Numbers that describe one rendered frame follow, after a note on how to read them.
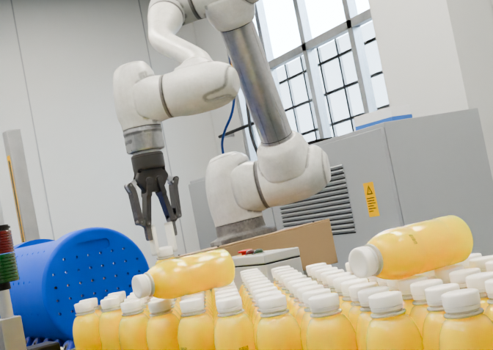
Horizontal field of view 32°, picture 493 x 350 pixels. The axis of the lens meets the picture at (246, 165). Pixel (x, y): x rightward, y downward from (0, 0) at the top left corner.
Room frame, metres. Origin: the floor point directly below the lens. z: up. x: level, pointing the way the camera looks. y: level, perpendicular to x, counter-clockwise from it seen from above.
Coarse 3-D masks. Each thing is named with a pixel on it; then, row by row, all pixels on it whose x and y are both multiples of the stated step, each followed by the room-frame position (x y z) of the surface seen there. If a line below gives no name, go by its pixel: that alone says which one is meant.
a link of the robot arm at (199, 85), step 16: (160, 16) 2.25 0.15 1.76; (176, 16) 2.29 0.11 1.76; (160, 32) 2.18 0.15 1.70; (176, 32) 2.31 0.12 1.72; (160, 48) 2.15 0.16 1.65; (176, 48) 2.09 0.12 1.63; (192, 48) 2.05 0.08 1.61; (192, 64) 1.91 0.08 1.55; (208, 64) 1.89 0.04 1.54; (224, 64) 1.90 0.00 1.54; (176, 80) 1.88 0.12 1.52; (192, 80) 1.87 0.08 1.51; (208, 80) 1.87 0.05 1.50; (224, 80) 1.87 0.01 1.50; (176, 96) 1.88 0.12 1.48; (192, 96) 1.88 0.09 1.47; (208, 96) 1.88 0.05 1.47; (224, 96) 1.89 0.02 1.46; (176, 112) 1.91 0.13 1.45; (192, 112) 1.91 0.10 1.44
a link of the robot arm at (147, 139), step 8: (136, 128) 1.91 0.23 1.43; (144, 128) 1.91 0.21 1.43; (152, 128) 1.92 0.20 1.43; (160, 128) 1.94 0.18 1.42; (128, 136) 1.92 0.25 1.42; (136, 136) 1.91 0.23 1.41; (144, 136) 1.91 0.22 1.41; (152, 136) 1.92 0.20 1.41; (160, 136) 1.94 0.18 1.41; (128, 144) 1.93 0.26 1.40; (136, 144) 1.91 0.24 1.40; (144, 144) 1.91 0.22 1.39; (152, 144) 1.92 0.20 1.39; (160, 144) 1.93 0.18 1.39; (128, 152) 1.94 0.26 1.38; (136, 152) 1.93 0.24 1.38; (144, 152) 1.92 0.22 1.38
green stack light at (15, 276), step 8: (0, 256) 1.46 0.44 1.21; (8, 256) 1.46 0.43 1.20; (0, 264) 1.45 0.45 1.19; (8, 264) 1.46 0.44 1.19; (16, 264) 1.48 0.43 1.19; (0, 272) 1.45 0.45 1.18; (8, 272) 1.46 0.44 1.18; (16, 272) 1.48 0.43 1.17; (0, 280) 1.45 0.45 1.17; (8, 280) 1.46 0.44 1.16
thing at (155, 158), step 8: (152, 152) 1.92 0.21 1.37; (160, 152) 1.94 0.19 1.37; (136, 160) 1.92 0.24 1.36; (144, 160) 1.92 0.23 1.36; (152, 160) 1.92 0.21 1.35; (160, 160) 1.93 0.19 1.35; (136, 168) 1.93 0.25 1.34; (144, 168) 1.92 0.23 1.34; (152, 168) 1.94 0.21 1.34; (160, 168) 1.96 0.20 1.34; (136, 176) 1.93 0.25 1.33; (144, 176) 1.93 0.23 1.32; (152, 176) 1.94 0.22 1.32; (136, 184) 1.94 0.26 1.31; (144, 184) 1.93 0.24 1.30
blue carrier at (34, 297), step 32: (32, 256) 2.11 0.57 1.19; (64, 256) 2.01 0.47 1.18; (96, 256) 2.05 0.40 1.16; (128, 256) 2.10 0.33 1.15; (32, 288) 2.03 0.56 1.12; (64, 288) 2.00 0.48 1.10; (96, 288) 2.05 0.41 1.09; (128, 288) 2.09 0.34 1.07; (32, 320) 2.09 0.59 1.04; (64, 320) 1.99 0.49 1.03
